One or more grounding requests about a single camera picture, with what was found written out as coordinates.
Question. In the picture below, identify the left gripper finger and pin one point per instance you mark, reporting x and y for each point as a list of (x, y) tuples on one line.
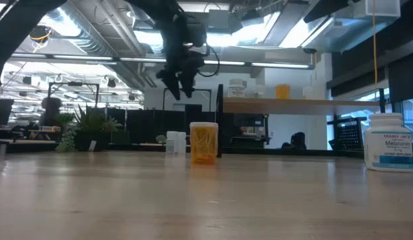
[(189, 81), (171, 83)]

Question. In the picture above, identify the white bottle with printed label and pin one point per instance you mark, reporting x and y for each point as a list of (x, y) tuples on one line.
[(236, 90)]

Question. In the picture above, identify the orange pill bottle white cap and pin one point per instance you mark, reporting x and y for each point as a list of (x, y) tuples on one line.
[(203, 143), (283, 92)]

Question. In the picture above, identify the clear bottle with grey label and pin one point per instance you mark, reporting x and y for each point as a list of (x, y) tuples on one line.
[(170, 147)]

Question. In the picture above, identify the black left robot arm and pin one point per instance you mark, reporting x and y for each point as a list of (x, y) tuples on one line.
[(16, 30)]

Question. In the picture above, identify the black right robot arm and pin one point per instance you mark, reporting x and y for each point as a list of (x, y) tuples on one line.
[(329, 8)]

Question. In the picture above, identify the wooden shelf board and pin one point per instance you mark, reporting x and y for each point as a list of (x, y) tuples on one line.
[(293, 106)]

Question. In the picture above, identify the small potted plant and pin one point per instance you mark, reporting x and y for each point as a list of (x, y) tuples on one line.
[(161, 138)]

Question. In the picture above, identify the person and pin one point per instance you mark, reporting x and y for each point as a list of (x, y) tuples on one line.
[(243, 130), (52, 110)]

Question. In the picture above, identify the black background workstation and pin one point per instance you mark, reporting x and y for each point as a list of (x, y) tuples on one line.
[(256, 140)]

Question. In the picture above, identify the long ceiling light strip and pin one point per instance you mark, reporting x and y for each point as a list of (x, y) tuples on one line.
[(82, 57)]

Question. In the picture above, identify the potted succulent plant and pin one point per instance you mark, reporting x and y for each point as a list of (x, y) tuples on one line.
[(89, 130)]

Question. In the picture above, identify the black chair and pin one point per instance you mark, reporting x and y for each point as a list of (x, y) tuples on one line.
[(298, 140)]

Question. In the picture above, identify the wooden background desk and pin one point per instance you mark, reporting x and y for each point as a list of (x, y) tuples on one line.
[(32, 141)]

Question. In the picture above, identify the black perforated panel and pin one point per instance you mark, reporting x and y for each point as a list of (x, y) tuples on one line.
[(349, 135)]

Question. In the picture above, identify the black monitor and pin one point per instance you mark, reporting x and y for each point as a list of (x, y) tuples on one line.
[(2, 111)]

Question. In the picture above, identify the grey table leg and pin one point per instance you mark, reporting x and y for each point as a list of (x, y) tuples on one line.
[(2, 150)]

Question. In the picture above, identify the white ceiling air unit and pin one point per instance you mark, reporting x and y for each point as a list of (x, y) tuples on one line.
[(383, 8)]

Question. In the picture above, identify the white Melatonin bottle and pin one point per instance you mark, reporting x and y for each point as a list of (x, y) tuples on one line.
[(388, 150)]

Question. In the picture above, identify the black workstation frame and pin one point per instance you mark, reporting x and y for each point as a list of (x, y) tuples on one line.
[(199, 89), (72, 84)]

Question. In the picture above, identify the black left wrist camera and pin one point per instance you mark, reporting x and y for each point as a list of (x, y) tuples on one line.
[(197, 33)]

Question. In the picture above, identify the black partition wall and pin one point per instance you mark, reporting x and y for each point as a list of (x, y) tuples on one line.
[(142, 126)]

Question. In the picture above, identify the black shelf post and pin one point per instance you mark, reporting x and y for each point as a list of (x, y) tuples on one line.
[(219, 126), (382, 100)]

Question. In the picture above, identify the silver spiral air duct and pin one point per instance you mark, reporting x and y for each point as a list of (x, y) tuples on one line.
[(92, 43)]

